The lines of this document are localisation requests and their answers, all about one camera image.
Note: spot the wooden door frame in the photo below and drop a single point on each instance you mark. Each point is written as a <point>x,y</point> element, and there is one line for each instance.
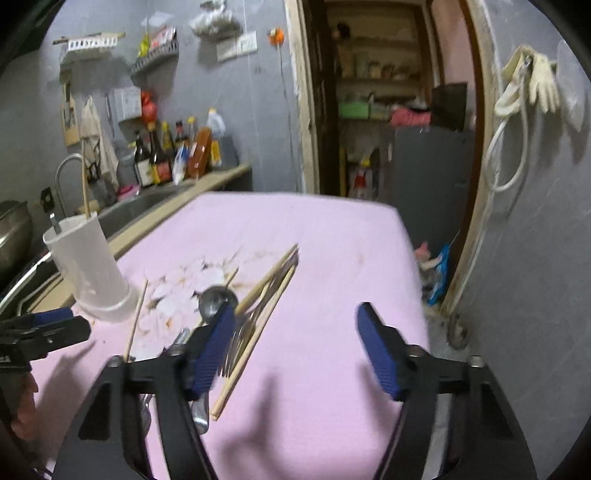
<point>302,115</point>

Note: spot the grey wall shelf rack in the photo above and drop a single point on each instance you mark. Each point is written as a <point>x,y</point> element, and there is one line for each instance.
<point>154,57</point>

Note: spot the beige countertop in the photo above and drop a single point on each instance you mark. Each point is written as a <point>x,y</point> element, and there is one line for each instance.
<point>207,181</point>

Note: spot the orange wall hook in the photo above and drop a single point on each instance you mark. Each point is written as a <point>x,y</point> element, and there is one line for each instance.
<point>275,36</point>

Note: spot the back room shelf unit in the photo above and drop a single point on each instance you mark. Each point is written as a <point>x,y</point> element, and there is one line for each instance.
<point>383,50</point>

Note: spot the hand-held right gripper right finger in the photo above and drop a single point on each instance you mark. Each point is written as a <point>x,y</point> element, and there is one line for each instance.
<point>381,353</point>

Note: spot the dark sauce bottle red label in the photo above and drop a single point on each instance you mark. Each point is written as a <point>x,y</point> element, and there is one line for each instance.
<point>180,134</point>

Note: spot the yellow capped sauce bottle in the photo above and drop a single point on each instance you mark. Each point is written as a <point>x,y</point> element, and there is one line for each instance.
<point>167,136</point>

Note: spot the grey cabinet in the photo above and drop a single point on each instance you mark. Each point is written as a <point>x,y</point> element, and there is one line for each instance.
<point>429,166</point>

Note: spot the white rubber glove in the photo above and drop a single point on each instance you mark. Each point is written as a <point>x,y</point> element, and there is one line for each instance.
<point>545,83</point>
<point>510,94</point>

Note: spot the orange snack packet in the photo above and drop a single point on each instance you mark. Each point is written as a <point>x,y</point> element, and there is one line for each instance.
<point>201,154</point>

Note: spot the white wall holder box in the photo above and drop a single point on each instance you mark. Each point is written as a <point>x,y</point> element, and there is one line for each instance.
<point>127,104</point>

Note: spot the pink table cloth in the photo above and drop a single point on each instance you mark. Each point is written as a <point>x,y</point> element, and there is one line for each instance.
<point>332,258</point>

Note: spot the blue packet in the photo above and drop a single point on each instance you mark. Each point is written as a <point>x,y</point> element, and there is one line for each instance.
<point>441,273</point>

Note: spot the dark bottle yellow label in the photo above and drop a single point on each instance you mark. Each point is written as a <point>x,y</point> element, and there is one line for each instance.
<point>159,161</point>

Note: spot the red snack packet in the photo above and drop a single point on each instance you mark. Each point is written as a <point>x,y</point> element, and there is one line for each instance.
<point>164,37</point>

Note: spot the dark wine bottle white label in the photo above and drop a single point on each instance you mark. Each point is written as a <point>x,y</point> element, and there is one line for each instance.
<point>141,164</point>

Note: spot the white utensil basket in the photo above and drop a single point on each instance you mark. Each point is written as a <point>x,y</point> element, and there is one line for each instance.
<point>87,267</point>

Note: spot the clear plastic oil jug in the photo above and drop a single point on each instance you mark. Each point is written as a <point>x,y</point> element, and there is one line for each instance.
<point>216,134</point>

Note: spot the red and yellow bag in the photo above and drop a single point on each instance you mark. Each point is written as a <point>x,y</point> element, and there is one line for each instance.
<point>362,179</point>

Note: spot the red plastic bag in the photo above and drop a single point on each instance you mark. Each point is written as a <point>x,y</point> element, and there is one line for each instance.
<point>148,107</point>

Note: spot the steel pot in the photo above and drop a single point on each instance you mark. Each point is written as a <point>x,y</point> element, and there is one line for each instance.
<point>11,230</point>

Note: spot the white slotted wall rack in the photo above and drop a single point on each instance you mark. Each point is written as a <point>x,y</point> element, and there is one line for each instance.
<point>90,42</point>

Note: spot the pink sponge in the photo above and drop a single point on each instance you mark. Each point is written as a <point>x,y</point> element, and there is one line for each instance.
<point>127,190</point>

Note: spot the wooden chopstick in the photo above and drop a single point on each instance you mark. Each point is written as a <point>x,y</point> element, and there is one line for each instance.
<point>137,318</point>
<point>261,334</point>
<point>272,276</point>
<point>84,184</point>
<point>231,278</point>

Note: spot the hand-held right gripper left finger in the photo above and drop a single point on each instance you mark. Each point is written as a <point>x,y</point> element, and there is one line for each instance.
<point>213,353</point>

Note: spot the slim yellow capped bottle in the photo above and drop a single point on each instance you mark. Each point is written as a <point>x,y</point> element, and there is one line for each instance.
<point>190,129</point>

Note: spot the hanging clear plastic bag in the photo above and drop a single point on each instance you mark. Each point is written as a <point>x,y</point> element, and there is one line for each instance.
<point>214,21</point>

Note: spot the yellow snack packet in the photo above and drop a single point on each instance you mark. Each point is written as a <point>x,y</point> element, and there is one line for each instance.
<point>145,46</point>

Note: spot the steel faucet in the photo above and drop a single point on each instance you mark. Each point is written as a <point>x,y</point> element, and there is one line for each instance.
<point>64,165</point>

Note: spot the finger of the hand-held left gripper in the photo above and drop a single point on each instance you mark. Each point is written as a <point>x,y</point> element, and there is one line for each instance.
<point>51,316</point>
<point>60,333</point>

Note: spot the metal utensil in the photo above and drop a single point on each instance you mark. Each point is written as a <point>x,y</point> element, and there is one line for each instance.
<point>54,222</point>

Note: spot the hanging beige towel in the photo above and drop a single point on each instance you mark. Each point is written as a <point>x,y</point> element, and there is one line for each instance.
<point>94,131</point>

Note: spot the green plastic basket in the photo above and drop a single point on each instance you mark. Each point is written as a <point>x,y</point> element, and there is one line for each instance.
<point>355,109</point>

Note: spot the round floor drain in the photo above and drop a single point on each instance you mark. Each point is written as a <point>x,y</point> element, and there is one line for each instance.
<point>457,331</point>

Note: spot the white and blue bag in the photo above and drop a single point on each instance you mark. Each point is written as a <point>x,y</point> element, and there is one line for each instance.
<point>180,166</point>

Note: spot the white wall socket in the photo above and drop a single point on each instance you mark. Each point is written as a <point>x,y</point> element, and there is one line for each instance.
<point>238,46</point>

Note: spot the person's left hand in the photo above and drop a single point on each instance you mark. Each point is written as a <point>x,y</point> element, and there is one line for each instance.
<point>26,408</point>

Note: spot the metal fork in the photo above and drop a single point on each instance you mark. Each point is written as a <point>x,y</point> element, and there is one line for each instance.
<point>277,288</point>
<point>244,334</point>

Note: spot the steel sink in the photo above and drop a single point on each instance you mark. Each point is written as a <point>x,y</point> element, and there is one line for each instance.
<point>138,203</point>

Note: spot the black box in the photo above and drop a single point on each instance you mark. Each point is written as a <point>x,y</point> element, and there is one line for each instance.
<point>450,105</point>

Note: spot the wooden cutting board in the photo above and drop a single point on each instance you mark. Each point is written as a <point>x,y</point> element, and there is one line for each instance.
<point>69,117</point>

